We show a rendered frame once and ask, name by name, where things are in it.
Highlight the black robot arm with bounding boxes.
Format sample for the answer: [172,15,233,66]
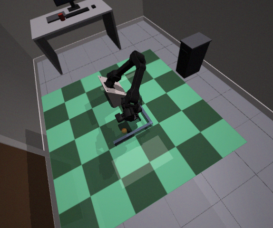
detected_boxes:
[104,51,146,122]

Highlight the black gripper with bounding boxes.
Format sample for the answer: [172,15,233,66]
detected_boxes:
[115,104,142,123]

